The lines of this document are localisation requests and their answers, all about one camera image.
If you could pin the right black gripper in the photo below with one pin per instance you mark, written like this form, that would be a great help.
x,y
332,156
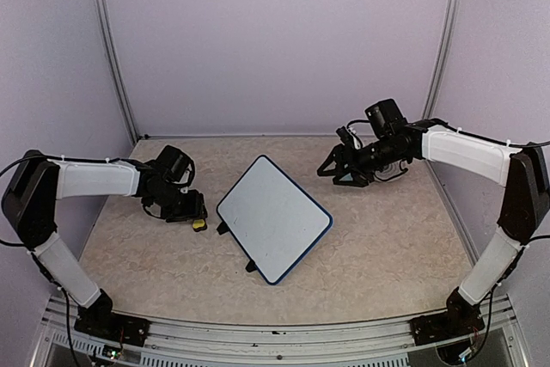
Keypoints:
x,y
341,152

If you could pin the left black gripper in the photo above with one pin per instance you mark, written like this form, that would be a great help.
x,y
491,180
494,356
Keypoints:
x,y
194,209

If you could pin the yellow whiteboard eraser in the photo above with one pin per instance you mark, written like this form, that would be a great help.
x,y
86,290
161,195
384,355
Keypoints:
x,y
199,225

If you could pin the blue-framed whiteboard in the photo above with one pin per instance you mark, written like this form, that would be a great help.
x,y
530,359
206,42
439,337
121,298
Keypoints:
x,y
273,220

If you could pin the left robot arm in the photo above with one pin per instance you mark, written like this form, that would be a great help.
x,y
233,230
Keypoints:
x,y
39,181

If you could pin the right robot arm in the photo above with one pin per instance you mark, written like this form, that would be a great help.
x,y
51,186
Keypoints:
x,y
520,169

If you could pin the blue striped plate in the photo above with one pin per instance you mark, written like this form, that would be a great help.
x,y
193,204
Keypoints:
x,y
391,172

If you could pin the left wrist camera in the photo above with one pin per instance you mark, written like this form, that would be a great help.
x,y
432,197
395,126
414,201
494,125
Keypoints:
x,y
175,166

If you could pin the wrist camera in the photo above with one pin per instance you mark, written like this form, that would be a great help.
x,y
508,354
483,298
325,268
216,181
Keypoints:
x,y
384,118
175,166

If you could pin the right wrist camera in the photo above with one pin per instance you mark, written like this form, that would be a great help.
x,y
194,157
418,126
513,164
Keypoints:
x,y
384,118

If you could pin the back aluminium table rail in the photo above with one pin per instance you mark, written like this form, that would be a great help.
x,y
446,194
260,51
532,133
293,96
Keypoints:
x,y
237,135

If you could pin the right side table rail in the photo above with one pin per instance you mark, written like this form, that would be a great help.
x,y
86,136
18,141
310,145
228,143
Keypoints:
x,y
460,227

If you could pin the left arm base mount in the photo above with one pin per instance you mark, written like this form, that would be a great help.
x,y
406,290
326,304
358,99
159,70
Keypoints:
x,y
123,329

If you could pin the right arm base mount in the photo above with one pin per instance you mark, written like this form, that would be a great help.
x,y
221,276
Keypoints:
x,y
428,329

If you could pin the right aluminium frame post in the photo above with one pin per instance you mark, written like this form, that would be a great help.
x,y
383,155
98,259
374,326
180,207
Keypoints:
x,y
443,50

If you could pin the aluminium frame post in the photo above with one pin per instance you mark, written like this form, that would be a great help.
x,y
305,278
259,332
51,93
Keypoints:
x,y
115,71
443,50

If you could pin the left aluminium frame post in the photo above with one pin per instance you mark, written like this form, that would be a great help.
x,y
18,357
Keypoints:
x,y
115,71

